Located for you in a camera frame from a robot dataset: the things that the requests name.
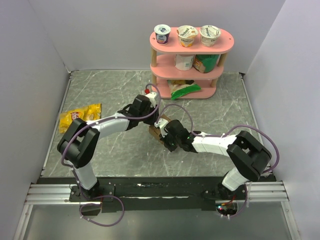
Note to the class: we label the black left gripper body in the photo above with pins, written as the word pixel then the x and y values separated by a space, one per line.
pixel 150 110

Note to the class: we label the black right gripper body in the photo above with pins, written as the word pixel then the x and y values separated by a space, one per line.
pixel 171 143

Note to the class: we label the brown cardboard paper box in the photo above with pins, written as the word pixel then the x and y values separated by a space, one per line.
pixel 156 132

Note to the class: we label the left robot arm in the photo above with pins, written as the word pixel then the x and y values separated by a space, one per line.
pixel 78 144

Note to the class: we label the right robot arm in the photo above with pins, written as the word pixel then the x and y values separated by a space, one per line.
pixel 249 156

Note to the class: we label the green white snack bag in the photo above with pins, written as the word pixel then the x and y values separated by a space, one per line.
pixel 180 87

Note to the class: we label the yellow Lays chip bag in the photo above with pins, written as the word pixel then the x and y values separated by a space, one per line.
pixel 86 113

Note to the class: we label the white paper cup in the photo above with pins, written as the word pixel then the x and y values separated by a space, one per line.
pixel 184 62

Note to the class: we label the pink three-tier shelf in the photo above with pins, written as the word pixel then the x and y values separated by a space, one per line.
pixel 173 63

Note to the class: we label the green snack canister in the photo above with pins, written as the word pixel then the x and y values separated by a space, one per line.
pixel 205 63

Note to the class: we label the blue yogurt cup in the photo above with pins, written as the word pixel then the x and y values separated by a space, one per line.
pixel 162 33

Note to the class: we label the orange Chobani yogurt cup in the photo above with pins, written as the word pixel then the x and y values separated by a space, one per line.
pixel 186 35

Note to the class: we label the white Chobani yogurt cup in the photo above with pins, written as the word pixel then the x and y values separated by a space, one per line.
pixel 209 34

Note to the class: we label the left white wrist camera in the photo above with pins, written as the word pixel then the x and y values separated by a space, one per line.
pixel 152 97

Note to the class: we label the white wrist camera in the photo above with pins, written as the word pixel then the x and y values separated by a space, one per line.
pixel 152 97
pixel 161 123

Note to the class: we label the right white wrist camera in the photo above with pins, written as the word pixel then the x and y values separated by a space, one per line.
pixel 161 123

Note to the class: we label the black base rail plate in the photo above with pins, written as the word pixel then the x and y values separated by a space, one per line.
pixel 158 193

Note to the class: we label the aluminium frame rail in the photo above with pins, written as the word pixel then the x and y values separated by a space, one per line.
pixel 59 194

